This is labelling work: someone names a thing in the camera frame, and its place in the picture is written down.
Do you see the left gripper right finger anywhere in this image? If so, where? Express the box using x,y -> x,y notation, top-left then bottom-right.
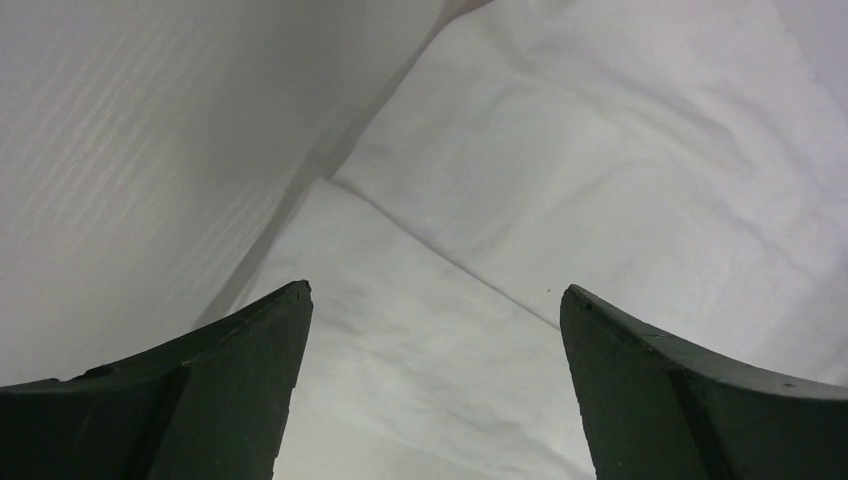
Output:
560,285 -> 847,479

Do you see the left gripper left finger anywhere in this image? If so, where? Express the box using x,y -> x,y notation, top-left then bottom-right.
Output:
1,280 -> 313,479

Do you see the white t shirt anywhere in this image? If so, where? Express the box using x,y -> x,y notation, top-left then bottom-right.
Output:
1,1 -> 847,479

